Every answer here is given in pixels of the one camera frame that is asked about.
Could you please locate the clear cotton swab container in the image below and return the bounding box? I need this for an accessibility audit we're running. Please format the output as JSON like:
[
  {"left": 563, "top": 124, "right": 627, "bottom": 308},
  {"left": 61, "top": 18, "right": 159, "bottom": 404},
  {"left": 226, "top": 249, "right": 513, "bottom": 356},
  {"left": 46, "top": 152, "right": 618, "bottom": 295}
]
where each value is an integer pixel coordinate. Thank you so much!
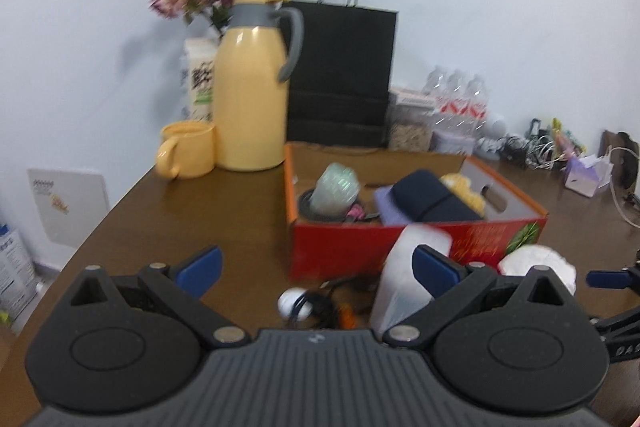
[{"left": 370, "top": 225, "right": 452, "bottom": 338}]

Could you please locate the navy blue cloth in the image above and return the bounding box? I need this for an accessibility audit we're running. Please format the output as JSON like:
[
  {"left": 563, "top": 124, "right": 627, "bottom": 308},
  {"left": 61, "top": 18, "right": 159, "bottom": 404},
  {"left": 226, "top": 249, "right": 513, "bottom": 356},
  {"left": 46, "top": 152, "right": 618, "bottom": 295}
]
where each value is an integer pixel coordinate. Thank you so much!
[{"left": 390, "top": 169, "right": 483, "bottom": 222}]

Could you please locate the purple folded towel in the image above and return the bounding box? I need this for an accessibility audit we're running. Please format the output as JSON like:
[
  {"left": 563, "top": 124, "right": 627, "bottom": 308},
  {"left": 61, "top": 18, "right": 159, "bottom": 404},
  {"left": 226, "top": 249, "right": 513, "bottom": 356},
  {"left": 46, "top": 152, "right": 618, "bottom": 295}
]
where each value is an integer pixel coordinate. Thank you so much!
[{"left": 373, "top": 185, "right": 412, "bottom": 227}]

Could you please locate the yellow fluffy towel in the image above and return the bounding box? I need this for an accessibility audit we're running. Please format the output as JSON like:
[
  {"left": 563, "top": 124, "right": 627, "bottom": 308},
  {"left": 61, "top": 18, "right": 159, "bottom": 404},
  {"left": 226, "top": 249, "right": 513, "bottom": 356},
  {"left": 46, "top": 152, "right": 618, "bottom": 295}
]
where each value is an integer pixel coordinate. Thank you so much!
[{"left": 439, "top": 173, "right": 486, "bottom": 217}]

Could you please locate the white charger plug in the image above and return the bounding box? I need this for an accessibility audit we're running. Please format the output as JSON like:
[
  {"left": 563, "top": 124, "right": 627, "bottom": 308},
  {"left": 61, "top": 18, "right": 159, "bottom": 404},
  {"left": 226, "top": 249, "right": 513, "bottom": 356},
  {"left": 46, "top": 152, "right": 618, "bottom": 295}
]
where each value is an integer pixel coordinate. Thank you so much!
[{"left": 277, "top": 287, "right": 312, "bottom": 321}]

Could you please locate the small orange flower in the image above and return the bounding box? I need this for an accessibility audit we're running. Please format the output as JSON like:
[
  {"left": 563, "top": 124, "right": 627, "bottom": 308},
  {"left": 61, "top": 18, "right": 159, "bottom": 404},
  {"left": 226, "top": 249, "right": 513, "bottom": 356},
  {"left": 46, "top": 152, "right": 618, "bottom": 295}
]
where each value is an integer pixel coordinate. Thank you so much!
[{"left": 337, "top": 303, "right": 358, "bottom": 329}]

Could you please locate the purple tissue pack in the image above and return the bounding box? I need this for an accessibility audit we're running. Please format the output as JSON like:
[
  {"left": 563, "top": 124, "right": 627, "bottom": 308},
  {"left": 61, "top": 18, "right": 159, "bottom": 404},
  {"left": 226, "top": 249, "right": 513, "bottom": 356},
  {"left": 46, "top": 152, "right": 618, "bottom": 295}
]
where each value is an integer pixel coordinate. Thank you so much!
[{"left": 564, "top": 155, "right": 614, "bottom": 198}]

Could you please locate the red cardboard box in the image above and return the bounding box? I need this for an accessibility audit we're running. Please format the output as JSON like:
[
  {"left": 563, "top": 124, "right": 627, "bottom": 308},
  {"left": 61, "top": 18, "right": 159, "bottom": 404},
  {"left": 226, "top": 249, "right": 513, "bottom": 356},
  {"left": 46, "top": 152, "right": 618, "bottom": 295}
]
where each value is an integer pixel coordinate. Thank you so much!
[{"left": 283, "top": 142, "right": 548, "bottom": 280}]

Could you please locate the yellow ceramic mug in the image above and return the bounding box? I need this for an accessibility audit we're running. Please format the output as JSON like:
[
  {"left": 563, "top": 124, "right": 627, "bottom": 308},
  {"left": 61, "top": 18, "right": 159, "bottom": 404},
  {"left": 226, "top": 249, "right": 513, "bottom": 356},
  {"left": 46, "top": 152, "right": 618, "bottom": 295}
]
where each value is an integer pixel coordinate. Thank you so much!
[{"left": 154, "top": 120, "right": 216, "bottom": 180}]

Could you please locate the small decorated tin box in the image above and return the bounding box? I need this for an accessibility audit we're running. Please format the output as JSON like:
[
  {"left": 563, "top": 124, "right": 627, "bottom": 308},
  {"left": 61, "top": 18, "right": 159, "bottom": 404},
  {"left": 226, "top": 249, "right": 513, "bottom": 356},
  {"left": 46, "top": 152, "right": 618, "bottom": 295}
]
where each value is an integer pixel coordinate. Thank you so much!
[{"left": 430, "top": 129, "right": 475, "bottom": 156}]

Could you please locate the brown leather item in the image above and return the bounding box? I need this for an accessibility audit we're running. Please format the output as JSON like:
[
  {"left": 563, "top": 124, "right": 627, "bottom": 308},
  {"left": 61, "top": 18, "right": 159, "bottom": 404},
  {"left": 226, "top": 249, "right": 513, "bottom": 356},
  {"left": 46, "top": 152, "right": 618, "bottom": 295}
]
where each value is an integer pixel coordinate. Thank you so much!
[{"left": 599, "top": 130, "right": 639, "bottom": 212}]

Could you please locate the iridescent green ball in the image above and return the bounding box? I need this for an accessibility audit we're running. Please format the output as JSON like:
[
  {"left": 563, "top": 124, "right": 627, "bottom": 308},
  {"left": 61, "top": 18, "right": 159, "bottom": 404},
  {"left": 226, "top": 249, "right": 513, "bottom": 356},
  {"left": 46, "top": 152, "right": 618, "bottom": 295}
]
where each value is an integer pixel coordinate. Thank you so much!
[{"left": 310, "top": 162, "right": 360, "bottom": 217}]

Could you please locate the white robot figurine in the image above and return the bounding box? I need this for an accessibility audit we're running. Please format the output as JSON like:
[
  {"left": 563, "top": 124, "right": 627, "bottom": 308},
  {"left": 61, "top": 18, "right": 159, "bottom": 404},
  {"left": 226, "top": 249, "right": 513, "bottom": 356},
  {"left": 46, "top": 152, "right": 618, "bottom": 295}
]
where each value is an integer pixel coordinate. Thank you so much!
[{"left": 474, "top": 113, "right": 508, "bottom": 160}]

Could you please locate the clear food storage container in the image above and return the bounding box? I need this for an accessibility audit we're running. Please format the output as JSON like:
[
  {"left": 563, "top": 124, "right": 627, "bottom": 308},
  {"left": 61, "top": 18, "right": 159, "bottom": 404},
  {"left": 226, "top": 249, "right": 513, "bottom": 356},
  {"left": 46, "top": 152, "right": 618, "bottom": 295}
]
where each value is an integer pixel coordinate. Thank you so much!
[{"left": 387, "top": 87, "right": 435, "bottom": 152}]

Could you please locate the water bottle right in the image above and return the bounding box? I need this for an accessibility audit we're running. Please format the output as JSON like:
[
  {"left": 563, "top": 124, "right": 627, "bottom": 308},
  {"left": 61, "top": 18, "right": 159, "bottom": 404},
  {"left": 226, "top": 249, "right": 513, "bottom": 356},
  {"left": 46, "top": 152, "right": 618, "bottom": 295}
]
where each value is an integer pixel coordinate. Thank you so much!
[{"left": 465, "top": 75, "right": 488, "bottom": 136}]

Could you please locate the water bottle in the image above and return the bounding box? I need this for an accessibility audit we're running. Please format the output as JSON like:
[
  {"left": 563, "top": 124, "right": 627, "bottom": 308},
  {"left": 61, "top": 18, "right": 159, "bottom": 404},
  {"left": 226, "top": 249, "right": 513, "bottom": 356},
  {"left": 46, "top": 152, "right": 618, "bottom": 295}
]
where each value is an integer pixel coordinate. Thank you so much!
[
  {"left": 465, "top": 75, "right": 488, "bottom": 136},
  {"left": 424, "top": 66, "right": 450, "bottom": 131},
  {"left": 445, "top": 69, "right": 469, "bottom": 133}
]

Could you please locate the water bottle left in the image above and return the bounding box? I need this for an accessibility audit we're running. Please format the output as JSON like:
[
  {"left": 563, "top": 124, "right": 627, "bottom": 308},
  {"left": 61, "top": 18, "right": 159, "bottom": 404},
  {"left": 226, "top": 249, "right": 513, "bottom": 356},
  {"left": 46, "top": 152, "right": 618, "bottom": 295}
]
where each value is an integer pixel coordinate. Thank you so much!
[{"left": 424, "top": 66, "right": 450, "bottom": 131}]

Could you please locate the water bottle middle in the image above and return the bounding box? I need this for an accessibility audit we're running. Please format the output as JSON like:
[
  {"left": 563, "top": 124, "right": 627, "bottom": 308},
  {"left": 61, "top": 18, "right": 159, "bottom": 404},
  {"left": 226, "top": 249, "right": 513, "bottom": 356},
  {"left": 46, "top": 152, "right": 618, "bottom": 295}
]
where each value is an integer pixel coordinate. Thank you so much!
[{"left": 445, "top": 69, "right": 469, "bottom": 133}]

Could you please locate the black paper shopping bag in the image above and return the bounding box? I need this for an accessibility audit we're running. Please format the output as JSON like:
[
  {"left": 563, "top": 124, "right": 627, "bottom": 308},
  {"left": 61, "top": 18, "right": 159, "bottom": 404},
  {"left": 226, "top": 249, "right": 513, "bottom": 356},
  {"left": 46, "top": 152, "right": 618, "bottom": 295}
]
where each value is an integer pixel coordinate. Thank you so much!
[{"left": 285, "top": 0, "right": 397, "bottom": 148}]

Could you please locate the milk carton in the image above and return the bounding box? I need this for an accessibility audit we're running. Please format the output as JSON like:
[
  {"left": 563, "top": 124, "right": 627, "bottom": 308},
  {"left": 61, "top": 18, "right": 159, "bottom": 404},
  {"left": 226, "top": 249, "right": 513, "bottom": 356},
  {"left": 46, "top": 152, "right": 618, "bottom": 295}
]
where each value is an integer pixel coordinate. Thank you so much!
[{"left": 180, "top": 38, "right": 218, "bottom": 121}]

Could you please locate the yellow thermos jug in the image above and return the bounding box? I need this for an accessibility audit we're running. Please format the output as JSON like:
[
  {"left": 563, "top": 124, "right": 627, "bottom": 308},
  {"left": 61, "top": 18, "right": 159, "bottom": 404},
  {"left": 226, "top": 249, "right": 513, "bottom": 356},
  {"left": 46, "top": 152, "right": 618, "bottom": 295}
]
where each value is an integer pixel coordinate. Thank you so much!
[{"left": 213, "top": 0, "right": 304, "bottom": 172}]

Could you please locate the black usb cable coil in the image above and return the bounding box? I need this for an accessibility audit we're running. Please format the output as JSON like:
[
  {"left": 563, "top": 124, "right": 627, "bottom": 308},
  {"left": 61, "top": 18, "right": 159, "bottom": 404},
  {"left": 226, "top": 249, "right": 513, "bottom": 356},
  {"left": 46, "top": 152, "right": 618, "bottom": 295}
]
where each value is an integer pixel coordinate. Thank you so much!
[{"left": 292, "top": 275, "right": 377, "bottom": 331}]

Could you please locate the black braided cord coil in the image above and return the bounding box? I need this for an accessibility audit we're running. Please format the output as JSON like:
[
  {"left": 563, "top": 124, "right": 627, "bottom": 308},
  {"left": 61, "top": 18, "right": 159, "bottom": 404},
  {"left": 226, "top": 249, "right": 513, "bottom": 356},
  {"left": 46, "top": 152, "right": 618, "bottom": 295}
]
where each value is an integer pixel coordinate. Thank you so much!
[{"left": 297, "top": 186, "right": 381, "bottom": 223}]

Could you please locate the tangled cables pile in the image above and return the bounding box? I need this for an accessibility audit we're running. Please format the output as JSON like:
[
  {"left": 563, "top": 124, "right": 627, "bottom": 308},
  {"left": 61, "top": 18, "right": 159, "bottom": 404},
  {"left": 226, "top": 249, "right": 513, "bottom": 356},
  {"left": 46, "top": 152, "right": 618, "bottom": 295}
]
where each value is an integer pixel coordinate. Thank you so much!
[{"left": 499, "top": 117, "right": 586, "bottom": 172}]

